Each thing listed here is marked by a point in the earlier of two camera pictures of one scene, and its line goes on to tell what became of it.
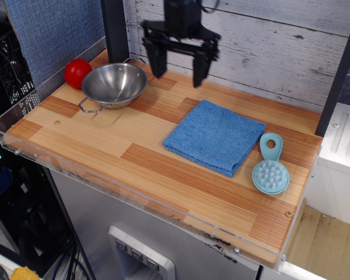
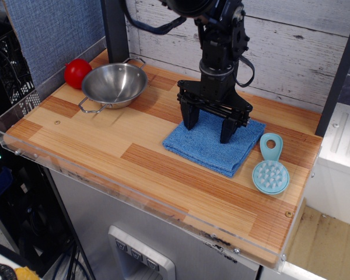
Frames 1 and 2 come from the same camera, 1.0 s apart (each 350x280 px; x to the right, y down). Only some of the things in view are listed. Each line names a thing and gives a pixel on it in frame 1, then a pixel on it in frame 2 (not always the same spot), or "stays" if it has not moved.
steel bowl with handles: x=115 y=85 stays
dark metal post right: x=349 y=56 stays
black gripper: x=181 y=27 → x=216 y=93
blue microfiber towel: x=214 y=138 stays
